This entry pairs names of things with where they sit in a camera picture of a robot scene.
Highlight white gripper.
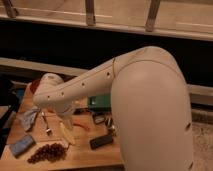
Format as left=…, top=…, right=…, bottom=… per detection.
left=53, top=102, right=75, bottom=131

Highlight blue sponge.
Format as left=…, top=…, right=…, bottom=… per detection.
left=9, top=135, right=35, bottom=158

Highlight yellow banana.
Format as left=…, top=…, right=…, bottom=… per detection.
left=60, top=122, right=76, bottom=145

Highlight red bowl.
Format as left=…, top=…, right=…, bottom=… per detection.
left=30, top=79, right=40, bottom=94

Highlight black rectangular block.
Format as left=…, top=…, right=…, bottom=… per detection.
left=90, top=134, right=113, bottom=150

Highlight grey cloth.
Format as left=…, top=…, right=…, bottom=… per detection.
left=18, top=106, right=41, bottom=132

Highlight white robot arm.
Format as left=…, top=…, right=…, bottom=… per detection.
left=33, top=46, right=194, bottom=171

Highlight green plastic tray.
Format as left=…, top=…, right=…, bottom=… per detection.
left=88, top=94, right=111, bottom=110

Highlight metal cup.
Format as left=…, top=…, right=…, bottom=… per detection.
left=105, top=118, right=116, bottom=135

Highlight bunch of dark grapes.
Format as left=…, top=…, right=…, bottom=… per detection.
left=27, top=143, right=66, bottom=164

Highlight metal spoon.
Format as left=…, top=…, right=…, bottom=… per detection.
left=41, top=112, right=52, bottom=136

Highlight black measuring cup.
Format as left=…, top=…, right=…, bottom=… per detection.
left=92, top=113, right=106, bottom=124

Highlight black handled knife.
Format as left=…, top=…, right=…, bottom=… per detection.
left=74, top=108, right=90, bottom=115

